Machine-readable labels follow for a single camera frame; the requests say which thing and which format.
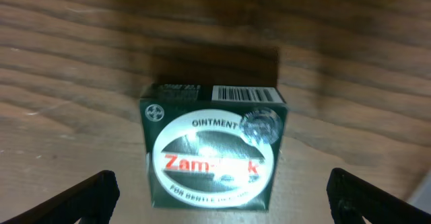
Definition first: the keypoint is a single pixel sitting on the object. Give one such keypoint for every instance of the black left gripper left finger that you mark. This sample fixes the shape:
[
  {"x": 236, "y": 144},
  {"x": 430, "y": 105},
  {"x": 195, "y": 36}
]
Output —
[{"x": 90, "y": 201}]

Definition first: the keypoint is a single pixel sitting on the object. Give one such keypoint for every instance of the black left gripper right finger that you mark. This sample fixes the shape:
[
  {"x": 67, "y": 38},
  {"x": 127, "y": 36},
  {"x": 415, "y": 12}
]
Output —
[{"x": 353, "y": 200}]

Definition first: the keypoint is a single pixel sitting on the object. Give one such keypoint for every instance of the green Zam-Buk box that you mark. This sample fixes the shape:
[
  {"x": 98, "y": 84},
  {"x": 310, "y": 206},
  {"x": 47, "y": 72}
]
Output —
[{"x": 212, "y": 146}]

